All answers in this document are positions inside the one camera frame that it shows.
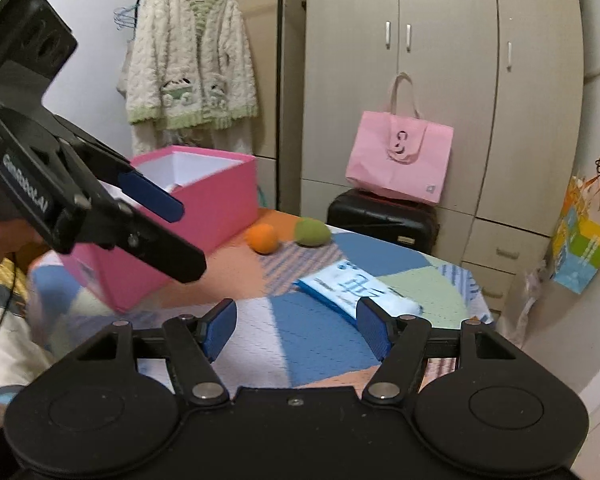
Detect pink tote bag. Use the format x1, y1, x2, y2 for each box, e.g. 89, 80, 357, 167
345, 72, 455, 206

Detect colourful gift bag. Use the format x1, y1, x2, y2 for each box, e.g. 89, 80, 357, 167
550, 155, 600, 295

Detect white fluffy pants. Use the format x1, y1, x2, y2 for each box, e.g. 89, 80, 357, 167
130, 117, 255, 158

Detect orange plush ball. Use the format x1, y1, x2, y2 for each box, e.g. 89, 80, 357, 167
246, 223, 281, 255

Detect blue and white tissue packet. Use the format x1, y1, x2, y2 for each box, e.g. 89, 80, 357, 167
292, 260, 425, 325

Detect green plush ball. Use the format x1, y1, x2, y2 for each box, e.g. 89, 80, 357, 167
294, 217, 332, 248

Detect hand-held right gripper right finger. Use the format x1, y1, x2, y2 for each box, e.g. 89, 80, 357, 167
356, 297, 525, 406

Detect pink cardboard box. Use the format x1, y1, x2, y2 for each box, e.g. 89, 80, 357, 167
60, 145, 259, 313

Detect person's left hand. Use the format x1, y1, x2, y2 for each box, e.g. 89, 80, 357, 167
0, 217, 48, 266

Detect white canvas tote bag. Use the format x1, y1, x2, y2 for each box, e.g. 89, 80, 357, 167
116, 42, 135, 97

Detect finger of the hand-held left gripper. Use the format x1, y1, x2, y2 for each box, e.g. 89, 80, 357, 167
55, 114, 186, 224
82, 195, 208, 284

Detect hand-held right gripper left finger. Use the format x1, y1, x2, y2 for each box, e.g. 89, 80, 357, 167
72, 298, 239, 406

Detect blue wire hangers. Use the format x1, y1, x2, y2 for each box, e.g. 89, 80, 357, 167
113, 4, 142, 32

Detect beige wardrobe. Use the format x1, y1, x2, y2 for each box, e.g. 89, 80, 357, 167
280, 0, 587, 313

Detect black suitcase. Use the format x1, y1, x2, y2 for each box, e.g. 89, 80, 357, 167
326, 188, 440, 256

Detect white fluffy cardigan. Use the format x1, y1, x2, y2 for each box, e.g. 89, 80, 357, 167
125, 0, 260, 133

